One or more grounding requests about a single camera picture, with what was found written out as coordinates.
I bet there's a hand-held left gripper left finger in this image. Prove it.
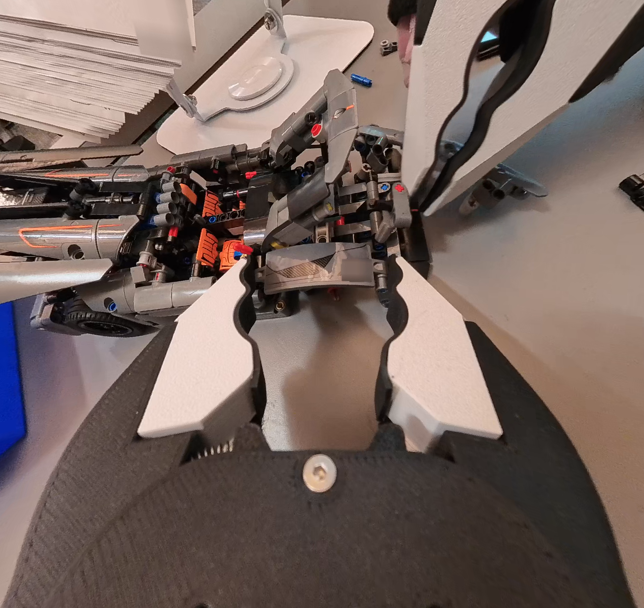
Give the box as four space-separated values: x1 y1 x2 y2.
137 255 265 440

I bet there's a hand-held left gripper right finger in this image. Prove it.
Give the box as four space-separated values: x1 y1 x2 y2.
375 255 504 455

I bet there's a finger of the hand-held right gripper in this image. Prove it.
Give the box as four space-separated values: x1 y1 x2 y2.
421 0 644 217
404 0 535 207

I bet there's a grey lego car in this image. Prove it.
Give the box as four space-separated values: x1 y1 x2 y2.
0 69 433 339

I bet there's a grey lego fender assembly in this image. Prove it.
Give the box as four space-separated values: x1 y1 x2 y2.
437 140 548 216

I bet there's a black triangular lego panel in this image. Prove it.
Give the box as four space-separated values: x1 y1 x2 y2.
619 175 644 211

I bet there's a person's right hand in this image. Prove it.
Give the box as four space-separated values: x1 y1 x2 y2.
396 10 417 89

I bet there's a white book stand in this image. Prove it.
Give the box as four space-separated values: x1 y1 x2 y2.
156 0 375 156

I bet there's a blue storage bin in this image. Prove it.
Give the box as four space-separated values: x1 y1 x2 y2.
0 301 27 455

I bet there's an open instruction booklet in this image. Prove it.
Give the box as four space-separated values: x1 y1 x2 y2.
0 0 198 141

